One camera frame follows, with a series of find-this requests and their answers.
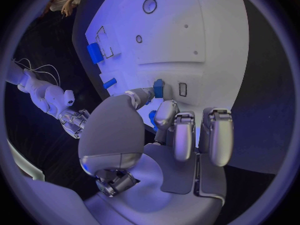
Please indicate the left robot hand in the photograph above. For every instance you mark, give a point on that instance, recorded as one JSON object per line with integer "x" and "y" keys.
{"x": 112, "y": 135}

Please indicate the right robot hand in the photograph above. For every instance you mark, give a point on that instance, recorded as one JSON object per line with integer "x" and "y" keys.
{"x": 73, "y": 122}

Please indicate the short blue cylinder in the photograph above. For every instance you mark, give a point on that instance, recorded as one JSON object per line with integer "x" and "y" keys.
{"x": 109, "y": 83}

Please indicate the blue plug block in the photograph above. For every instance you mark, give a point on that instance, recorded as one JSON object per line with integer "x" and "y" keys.
{"x": 158, "y": 90}

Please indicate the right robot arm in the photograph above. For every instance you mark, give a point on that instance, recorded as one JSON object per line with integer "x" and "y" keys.
{"x": 39, "y": 91}

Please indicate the white task board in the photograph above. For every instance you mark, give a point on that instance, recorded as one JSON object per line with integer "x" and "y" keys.
{"x": 164, "y": 46}

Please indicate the blue gear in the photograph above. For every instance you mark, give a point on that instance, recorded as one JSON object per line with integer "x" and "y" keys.
{"x": 152, "y": 119}

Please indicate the small blue peg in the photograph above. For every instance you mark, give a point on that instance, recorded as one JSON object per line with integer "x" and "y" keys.
{"x": 148, "y": 102}

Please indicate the long blue cylinder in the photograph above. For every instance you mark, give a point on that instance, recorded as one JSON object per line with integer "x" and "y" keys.
{"x": 94, "y": 52}

